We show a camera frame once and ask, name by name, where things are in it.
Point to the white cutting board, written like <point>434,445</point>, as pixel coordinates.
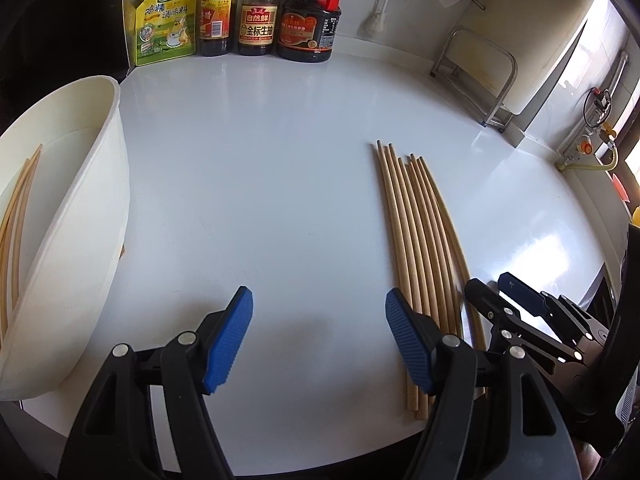
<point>530,25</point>

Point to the round white plastic basin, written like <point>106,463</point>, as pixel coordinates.
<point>75,260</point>

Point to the yellow seasoning pouch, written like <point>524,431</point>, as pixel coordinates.
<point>165,25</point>

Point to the steel wall pipe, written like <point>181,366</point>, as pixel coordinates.
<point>620,67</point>

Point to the clear soy sauce bottle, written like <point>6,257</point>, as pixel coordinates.
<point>256,30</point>

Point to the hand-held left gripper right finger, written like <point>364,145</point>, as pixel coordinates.
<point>407,340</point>

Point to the row of wooden chopsticks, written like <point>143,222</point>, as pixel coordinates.
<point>415,235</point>

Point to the steel cutting board rack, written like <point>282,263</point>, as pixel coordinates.
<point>501,92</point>

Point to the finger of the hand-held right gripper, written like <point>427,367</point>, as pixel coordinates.
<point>480,294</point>
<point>520,290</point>

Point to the slim wooden chopstick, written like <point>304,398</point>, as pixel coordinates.
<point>11,200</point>
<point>19,240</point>
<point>4,300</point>

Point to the white hanging dish brush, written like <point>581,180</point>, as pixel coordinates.
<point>374,25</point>

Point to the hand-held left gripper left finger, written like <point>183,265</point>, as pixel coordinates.
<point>227,340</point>

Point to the brown vinegar bottle yellow cap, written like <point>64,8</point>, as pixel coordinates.
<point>216,25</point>

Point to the gas shutoff valve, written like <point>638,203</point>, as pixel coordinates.
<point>600,105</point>

